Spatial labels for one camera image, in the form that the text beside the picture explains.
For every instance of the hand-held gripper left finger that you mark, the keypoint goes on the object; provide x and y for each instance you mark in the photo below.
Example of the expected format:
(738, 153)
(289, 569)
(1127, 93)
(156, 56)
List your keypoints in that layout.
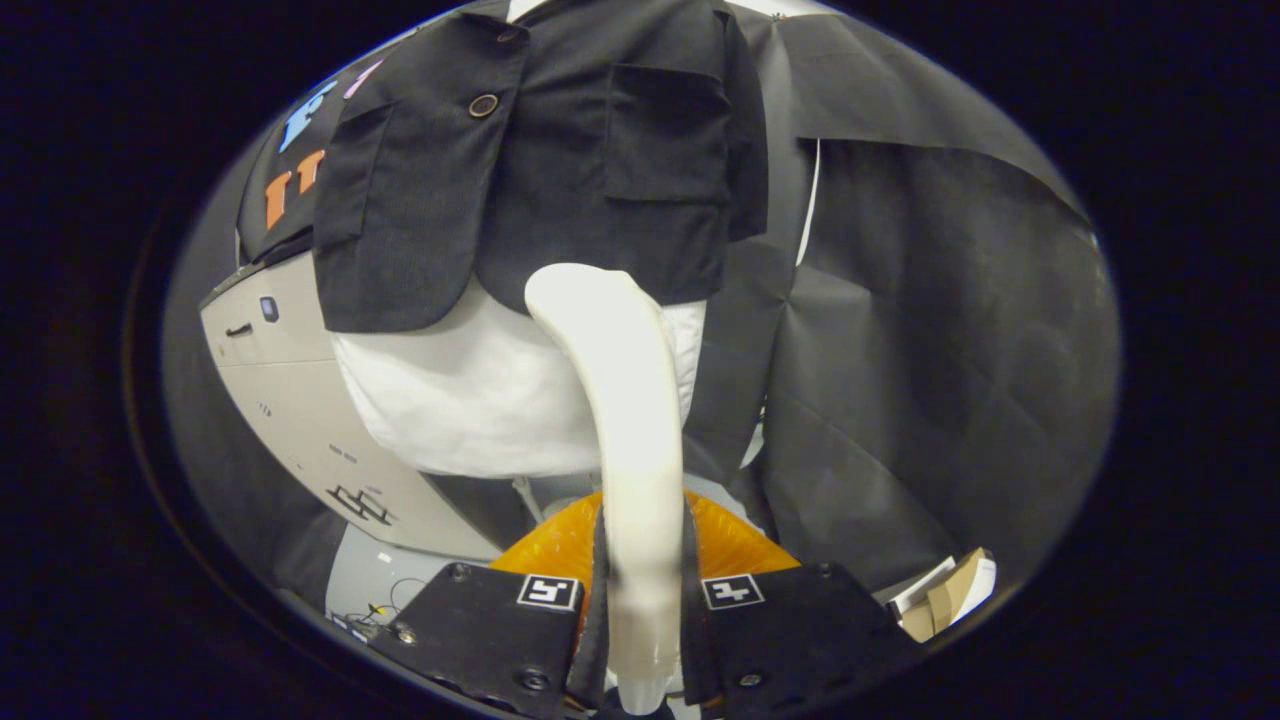
(480, 630)

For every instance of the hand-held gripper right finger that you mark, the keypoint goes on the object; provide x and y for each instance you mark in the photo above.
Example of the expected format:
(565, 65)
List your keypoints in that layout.
(800, 630)

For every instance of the white garment steamer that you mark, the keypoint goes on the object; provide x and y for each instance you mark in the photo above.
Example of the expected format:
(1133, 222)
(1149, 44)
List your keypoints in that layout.
(635, 420)

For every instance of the black jacket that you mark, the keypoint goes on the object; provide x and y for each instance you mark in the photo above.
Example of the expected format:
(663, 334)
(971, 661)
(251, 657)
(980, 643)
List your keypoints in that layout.
(600, 200)

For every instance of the cardboard box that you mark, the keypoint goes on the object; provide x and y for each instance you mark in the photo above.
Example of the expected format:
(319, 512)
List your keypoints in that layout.
(945, 600)

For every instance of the white mannequin torso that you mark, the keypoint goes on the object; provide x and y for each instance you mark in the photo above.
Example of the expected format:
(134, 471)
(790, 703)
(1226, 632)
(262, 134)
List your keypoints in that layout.
(470, 400)

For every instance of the black backdrop cloth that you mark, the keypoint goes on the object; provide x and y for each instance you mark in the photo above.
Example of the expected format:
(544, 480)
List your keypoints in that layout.
(950, 350)

